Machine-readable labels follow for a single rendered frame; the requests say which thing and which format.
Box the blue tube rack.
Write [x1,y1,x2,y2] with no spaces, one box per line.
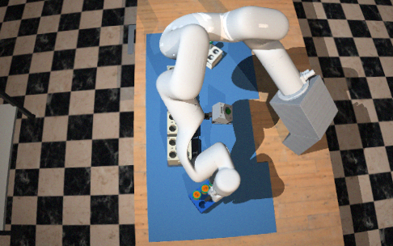
[188,187,215,213]

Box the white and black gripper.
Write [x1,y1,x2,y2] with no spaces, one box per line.
[205,186,223,202]

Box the white tube rack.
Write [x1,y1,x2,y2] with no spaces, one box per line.
[207,45,222,69]

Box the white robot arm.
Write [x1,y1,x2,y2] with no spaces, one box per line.
[156,6,315,197]

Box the blue bench mat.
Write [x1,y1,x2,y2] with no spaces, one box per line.
[146,33,277,242]

